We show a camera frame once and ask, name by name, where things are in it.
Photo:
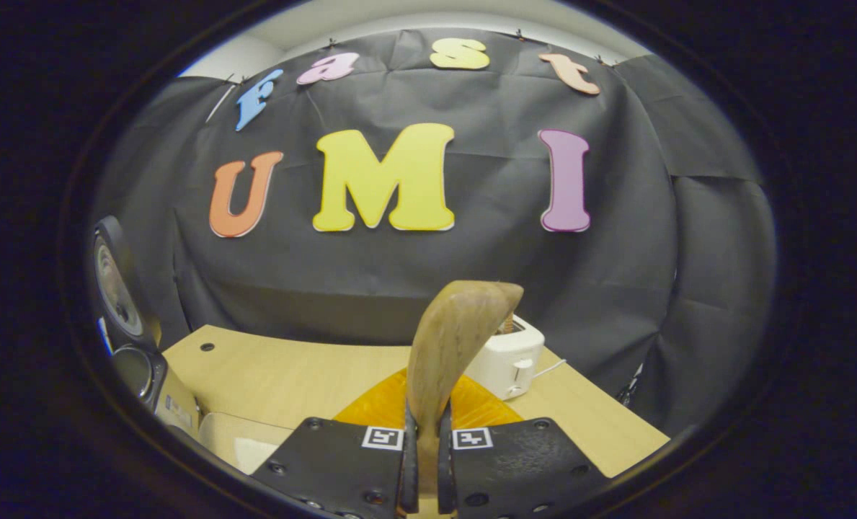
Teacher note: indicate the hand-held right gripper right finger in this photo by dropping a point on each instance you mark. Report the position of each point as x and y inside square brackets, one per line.
[522, 461]

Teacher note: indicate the black backdrop cloth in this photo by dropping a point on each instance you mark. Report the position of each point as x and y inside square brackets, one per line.
[615, 216]

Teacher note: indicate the dark silver rice cooker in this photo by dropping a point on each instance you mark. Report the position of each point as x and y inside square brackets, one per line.
[122, 288]

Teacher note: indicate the wooden spoon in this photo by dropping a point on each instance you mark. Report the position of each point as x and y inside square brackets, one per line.
[450, 339]

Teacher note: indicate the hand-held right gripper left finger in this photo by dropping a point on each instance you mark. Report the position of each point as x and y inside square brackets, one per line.
[327, 461]

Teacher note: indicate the dark metal stand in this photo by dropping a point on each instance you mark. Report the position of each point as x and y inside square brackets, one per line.
[630, 389]

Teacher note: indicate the toasted bread slice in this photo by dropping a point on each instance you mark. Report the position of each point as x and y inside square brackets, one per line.
[506, 324]

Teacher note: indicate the white toaster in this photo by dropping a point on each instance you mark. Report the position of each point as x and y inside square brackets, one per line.
[511, 364]

